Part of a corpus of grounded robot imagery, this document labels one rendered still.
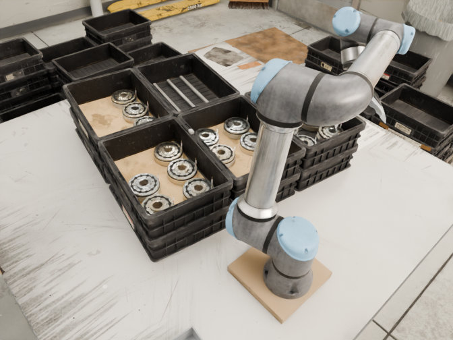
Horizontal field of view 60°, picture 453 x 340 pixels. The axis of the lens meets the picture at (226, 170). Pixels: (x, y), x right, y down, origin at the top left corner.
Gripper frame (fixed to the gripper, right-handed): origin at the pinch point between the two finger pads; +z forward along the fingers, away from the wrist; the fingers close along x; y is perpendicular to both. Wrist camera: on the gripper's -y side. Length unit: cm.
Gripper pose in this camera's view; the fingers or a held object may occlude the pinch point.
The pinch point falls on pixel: (360, 127)
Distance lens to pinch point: 134.0
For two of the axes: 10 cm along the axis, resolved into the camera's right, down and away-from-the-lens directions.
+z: 1.0, 9.9, 0.4
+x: 9.3, -0.8, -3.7
